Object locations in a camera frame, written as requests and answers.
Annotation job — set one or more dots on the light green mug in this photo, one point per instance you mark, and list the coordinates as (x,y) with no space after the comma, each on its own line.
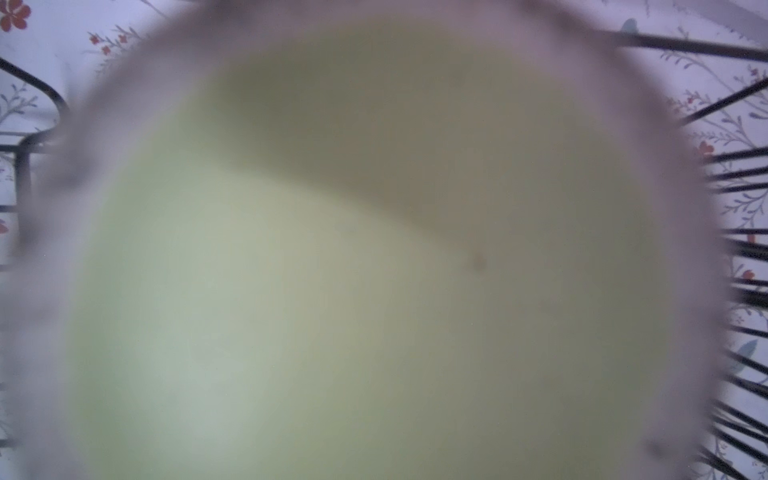
(367,240)

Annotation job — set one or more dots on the black wire dish rack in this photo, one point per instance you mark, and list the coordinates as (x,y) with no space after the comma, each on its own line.
(738,432)

